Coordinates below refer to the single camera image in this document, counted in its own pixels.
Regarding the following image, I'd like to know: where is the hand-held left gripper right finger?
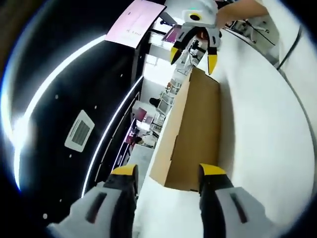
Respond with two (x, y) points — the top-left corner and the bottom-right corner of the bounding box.
(198, 163), (276, 238)

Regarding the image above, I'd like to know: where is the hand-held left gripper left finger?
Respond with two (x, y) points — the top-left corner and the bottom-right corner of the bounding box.
(47, 163), (139, 238)

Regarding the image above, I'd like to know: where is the brown cardboard shoe box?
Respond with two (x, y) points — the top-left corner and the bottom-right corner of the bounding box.
(149, 67), (221, 193)

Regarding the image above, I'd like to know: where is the large ceiling light panel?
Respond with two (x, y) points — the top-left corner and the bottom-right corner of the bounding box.
(105, 0), (167, 49)

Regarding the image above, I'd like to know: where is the ceiling air conditioner vent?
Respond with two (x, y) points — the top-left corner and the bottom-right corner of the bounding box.
(64, 110), (95, 152)

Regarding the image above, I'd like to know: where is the curved ceiling light strip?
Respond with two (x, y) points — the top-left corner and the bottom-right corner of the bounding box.
(81, 74), (144, 199)
(1, 34), (109, 191)

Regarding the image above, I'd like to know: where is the black device cable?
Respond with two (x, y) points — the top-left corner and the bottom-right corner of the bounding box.
(277, 24), (304, 71)

